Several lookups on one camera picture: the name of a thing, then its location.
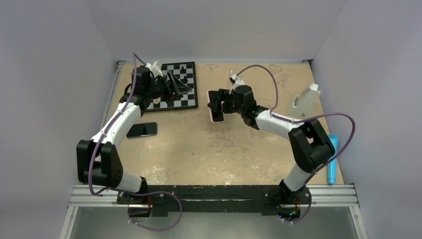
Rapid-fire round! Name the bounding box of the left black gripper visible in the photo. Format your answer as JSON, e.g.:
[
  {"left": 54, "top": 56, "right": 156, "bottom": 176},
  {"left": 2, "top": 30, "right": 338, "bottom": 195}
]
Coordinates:
[{"left": 145, "top": 70, "right": 191, "bottom": 103}]

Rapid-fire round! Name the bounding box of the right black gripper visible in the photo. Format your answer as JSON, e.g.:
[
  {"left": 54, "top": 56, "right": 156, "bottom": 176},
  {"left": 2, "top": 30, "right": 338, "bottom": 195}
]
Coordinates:
[{"left": 209, "top": 89, "right": 245, "bottom": 115}]

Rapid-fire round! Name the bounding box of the blue phone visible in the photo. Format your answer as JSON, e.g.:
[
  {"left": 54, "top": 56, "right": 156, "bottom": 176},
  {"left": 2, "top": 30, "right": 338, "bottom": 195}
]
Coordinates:
[{"left": 126, "top": 122, "right": 158, "bottom": 138}]

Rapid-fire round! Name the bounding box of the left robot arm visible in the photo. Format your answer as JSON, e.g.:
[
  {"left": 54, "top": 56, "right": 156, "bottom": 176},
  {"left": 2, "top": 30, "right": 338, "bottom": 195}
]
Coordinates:
[{"left": 76, "top": 63, "right": 192, "bottom": 204}]

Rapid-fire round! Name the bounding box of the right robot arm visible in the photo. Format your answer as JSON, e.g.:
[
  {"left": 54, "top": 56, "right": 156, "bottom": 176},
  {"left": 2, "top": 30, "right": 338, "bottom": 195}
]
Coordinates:
[{"left": 207, "top": 85, "right": 335, "bottom": 203}]

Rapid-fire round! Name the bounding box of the black white chessboard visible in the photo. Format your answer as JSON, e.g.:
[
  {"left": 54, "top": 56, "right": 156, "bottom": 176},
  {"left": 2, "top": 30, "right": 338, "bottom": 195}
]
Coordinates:
[{"left": 145, "top": 61, "right": 199, "bottom": 112}]

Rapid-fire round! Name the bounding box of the white metronome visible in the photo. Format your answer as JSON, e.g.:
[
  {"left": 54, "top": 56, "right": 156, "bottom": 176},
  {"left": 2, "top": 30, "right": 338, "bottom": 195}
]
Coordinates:
[{"left": 287, "top": 83, "right": 319, "bottom": 119}]

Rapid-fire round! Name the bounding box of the blue cap object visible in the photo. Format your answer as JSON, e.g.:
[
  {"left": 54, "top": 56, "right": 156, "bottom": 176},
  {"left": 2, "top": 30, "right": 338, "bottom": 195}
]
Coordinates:
[{"left": 327, "top": 133, "right": 339, "bottom": 185}]

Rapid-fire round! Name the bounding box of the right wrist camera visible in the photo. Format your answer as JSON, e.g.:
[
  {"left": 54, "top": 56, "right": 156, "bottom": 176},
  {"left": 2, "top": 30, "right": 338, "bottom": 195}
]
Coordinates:
[{"left": 229, "top": 74, "right": 245, "bottom": 94}]

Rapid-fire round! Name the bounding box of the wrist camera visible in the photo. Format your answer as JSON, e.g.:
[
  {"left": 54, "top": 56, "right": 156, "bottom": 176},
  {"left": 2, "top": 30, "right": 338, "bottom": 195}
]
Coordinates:
[
  {"left": 229, "top": 74, "right": 245, "bottom": 94},
  {"left": 145, "top": 59, "right": 163, "bottom": 78}
]

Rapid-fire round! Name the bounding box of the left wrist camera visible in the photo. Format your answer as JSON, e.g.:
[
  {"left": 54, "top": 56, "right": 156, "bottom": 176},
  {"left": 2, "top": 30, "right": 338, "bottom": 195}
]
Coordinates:
[{"left": 145, "top": 59, "right": 163, "bottom": 78}]

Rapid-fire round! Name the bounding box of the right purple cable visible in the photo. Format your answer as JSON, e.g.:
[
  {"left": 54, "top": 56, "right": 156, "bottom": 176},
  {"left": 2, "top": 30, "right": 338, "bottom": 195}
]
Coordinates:
[{"left": 235, "top": 64, "right": 357, "bottom": 185}]

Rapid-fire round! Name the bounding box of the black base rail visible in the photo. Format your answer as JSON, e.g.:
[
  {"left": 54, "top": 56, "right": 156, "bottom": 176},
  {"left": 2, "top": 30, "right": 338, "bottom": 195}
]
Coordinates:
[{"left": 116, "top": 185, "right": 312, "bottom": 219}]

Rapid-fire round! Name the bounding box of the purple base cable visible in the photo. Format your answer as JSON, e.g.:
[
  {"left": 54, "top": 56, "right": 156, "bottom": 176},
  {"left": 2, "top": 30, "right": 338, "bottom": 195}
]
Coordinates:
[{"left": 127, "top": 192, "right": 183, "bottom": 232}]

